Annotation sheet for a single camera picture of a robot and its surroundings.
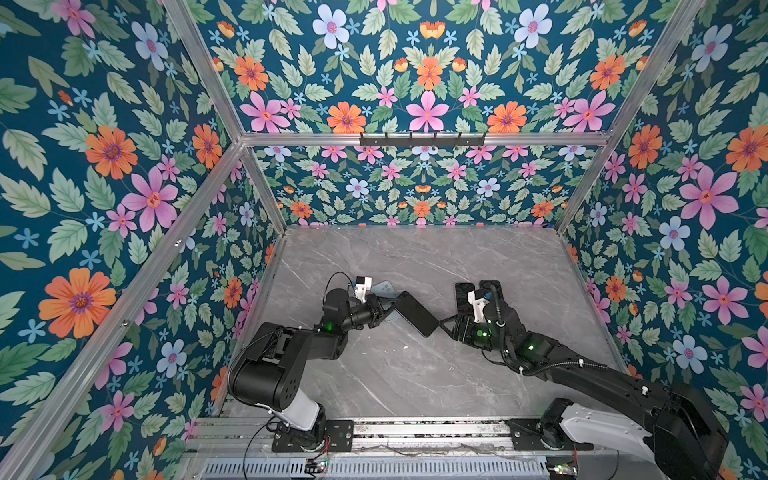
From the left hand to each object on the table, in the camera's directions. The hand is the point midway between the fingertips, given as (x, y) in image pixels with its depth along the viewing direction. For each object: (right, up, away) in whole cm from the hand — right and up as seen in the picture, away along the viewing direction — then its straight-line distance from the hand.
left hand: (402, 299), depth 81 cm
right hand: (+11, -7, -3) cm, 13 cm away
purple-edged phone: (+4, -5, +3) cm, 7 cm away
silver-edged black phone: (+31, +1, +20) cm, 37 cm away
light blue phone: (-7, +1, +21) cm, 22 cm away
